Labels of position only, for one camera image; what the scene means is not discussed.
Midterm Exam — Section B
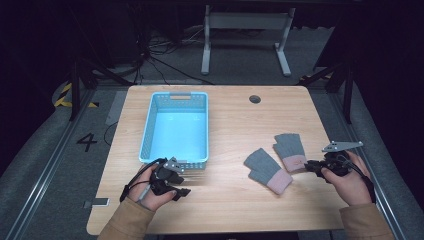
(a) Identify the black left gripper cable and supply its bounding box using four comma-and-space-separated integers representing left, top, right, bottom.
119, 157, 168, 203

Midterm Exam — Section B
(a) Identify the white metal table frame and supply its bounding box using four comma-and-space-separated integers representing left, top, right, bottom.
200, 4, 297, 78

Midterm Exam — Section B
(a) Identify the thin black floor cable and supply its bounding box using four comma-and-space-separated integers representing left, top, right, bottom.
102, 121, 120, 147

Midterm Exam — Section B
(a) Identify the grey aluminium floor rail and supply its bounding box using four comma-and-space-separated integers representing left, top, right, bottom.
328, 89, 408, 240
5, 89, 98, 240

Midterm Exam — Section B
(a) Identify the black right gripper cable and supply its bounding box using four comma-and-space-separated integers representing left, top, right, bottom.
335, 153, 377, 204

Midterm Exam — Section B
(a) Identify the black metal stand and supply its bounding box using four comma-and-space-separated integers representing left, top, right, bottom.
67, 54, 135, 122
299, 58, 355, 125

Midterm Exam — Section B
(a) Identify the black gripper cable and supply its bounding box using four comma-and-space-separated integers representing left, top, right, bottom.
335, 153, 377, 204
119, 157, 168, 203

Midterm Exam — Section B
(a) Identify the yellow and black hazard tape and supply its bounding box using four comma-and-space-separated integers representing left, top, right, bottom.
53, 82, 100, 109

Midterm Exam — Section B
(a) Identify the person's right hand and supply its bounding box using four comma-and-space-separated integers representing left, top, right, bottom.
320, 151, 372, 207

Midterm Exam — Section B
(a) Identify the person's left hand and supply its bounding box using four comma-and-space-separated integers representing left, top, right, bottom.
127, 163, 178, 213

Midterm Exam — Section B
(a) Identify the grey glove with pink cuff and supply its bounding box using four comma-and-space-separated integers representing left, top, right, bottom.
243, 147, 294, 196
272, 133, 309, 174

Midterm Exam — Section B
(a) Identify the light blue perforated plastic basket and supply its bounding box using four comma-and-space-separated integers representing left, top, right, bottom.
138, 91, 210, 170

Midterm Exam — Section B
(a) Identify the white floor tape piece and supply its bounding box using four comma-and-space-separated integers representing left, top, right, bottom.
82, 197, 111, 210

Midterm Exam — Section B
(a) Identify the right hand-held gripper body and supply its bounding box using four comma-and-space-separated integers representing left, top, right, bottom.
319, 140, 365, 178

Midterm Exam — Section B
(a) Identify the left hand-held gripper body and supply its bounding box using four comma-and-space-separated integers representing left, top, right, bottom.
149, 156, 186, 197

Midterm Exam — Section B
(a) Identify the bundle of black floor cables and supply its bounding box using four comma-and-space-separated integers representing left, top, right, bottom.
131, 23, 215, 86

